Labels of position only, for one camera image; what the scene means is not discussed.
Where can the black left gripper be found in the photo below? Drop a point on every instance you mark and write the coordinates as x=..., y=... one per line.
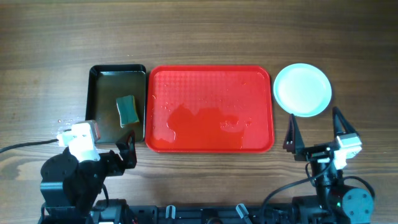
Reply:
x=128, y=152

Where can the red serving tray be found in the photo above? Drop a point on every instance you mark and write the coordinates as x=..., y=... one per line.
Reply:
x=209, y=109

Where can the black water basin tray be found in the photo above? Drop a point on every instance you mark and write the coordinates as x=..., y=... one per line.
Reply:
x=106, y=84

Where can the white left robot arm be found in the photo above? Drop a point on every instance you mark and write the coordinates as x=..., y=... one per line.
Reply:
x=72, y=180

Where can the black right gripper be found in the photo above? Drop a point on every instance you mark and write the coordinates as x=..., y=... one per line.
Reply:
x=294, y=144

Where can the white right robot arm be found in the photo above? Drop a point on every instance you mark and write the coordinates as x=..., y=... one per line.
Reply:
x=338, y=199

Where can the white plate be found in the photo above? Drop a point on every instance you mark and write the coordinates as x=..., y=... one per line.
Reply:
x=302, y=89

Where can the green yellow sponge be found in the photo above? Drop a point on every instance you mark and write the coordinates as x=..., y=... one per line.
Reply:
x=126, y=106

